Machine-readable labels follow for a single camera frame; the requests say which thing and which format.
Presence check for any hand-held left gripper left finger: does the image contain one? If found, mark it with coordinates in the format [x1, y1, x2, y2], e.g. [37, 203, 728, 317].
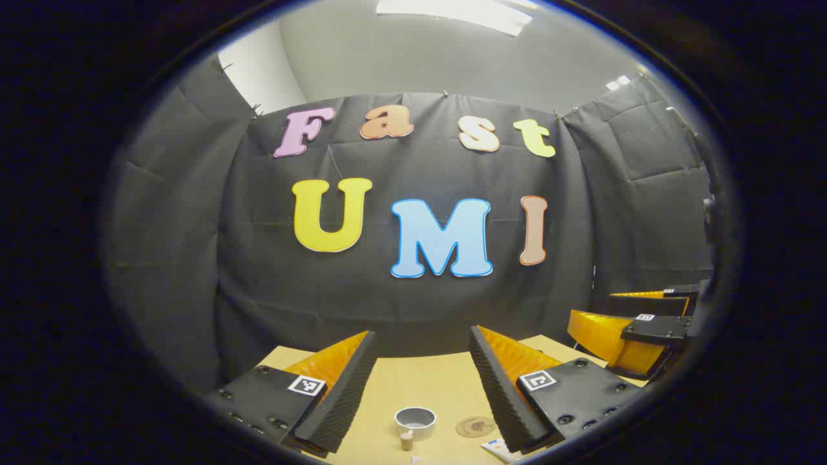
[207, 331, 379, 456]

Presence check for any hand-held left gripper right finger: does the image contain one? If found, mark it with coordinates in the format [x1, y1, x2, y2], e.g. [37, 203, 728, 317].
[469, 325, 648, 455]

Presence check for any round wooden coaster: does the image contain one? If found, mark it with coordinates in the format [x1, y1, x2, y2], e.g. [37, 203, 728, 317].
[455, 415, 497, 439]

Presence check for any white toothpaste tube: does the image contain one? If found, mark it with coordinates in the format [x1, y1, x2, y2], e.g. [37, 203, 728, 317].
[481, 438, 521, 463]

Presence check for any white cup with wooden handle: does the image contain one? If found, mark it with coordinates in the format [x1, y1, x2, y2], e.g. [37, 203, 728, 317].
[394, 407, 437, 451]

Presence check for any light wooden desktop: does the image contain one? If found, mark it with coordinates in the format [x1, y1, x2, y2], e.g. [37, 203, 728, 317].
[258, 335, 650, 465]

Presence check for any black backdrop cloth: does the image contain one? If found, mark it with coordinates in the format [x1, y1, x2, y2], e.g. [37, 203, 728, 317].
[107, 55, 718, 395]

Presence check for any large ceiling light panel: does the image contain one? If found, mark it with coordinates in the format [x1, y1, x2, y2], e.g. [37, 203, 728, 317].
[376, 0, 534, 37]

